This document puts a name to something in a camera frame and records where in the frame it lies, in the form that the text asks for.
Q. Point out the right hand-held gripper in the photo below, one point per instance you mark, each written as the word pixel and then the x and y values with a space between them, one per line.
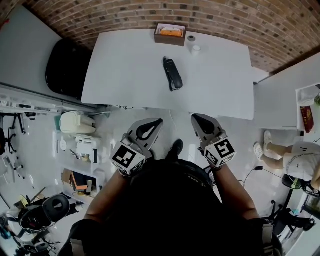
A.
pixel 220 151

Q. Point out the black folding chair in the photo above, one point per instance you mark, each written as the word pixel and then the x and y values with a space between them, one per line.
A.
pixel 65 70

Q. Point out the white paper roll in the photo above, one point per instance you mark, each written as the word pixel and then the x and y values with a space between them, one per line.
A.
pixel 190 42

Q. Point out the person's black shoe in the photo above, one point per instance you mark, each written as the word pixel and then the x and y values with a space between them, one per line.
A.
pixel 177 147

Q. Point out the small white cup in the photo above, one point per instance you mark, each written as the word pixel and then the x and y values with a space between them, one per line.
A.
pixel 196 51

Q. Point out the white arched shelf cabinet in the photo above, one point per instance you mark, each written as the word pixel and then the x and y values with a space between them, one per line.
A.
pixel 277 100

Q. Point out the brown tissue box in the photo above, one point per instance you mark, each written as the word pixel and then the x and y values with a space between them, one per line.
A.
pixel 170 41

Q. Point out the black telephone handset with cord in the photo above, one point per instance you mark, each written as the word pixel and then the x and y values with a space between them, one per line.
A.
pixel 173 72

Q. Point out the orange black box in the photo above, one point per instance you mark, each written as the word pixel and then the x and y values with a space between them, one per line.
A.
pixel 80 183

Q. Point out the round white disc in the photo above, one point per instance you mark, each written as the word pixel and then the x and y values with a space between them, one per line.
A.
pixel 63 145

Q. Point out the white floor shelf unit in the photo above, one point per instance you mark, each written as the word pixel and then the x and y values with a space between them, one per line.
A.
pixel 86 143

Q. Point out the person's right forearm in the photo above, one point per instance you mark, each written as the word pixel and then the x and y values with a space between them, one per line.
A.
pixel 232 195

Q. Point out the red book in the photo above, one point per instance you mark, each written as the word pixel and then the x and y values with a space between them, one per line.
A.
pixel 307 120

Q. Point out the cardboard piece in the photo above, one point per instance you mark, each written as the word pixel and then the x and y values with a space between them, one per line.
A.
pixel 66 176

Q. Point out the person's black shirt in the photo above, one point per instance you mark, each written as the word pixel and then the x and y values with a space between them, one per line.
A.
pixel 170 212

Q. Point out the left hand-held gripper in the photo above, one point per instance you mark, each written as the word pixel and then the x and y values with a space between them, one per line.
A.
pixel 127 157

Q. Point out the white desk with drawers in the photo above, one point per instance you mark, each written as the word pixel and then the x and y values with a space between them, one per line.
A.
pixel 130 75

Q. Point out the black green stool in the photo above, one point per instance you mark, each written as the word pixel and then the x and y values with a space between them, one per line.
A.
pixel 295 183

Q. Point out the black padded office chair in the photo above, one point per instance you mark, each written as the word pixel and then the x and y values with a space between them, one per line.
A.
pixel 56 206

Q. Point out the person's left forearm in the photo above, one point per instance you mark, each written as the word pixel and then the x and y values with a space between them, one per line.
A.
pixel 105 200

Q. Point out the red sticker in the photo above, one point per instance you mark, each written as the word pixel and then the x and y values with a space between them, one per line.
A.
pixel 5 23

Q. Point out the white trash bin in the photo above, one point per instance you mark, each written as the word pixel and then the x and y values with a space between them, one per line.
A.
pixel 75 122

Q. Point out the cluttered long shelf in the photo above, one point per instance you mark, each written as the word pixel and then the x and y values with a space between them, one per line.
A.
pixel 30 106

